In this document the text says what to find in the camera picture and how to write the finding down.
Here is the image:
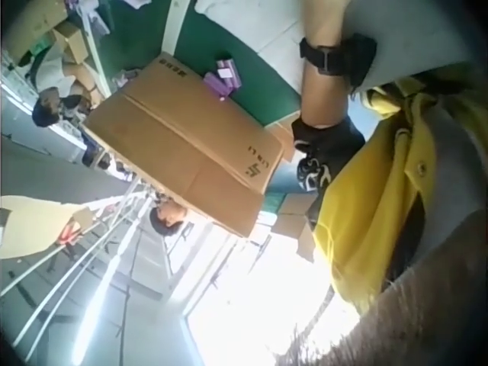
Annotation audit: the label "person's left hand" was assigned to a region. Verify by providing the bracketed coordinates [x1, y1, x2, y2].
[303, 0, 347, 42]

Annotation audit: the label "black wrist band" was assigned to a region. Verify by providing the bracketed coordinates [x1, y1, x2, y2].
[299, 33, 378, 89]

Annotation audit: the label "white sheet on table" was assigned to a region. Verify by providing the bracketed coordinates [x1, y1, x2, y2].
[193, 0, 307, 59]

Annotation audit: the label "purple small box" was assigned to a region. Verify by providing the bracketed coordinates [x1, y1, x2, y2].
[216, 58, 244, 91]
[203, 72, 234, 98]

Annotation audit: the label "flat cardboard piece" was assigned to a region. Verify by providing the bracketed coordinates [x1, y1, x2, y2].
[272, 120, 303, 162]

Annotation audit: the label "large brown cardboard box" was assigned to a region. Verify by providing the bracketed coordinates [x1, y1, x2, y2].
[82, 51, 286, 238]

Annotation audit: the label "open cardboard boxes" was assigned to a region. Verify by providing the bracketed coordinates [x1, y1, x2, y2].
[272, 193, 318, 265]

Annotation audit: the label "heap of cardboard boxes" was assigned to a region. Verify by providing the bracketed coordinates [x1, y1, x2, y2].
[0, 0, 95, 66]

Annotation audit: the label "white metal tube rack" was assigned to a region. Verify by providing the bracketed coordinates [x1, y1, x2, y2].
[0, 178, 157, 325]

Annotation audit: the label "beige cardboard carton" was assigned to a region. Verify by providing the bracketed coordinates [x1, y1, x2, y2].
[0, 194, 96, 265]

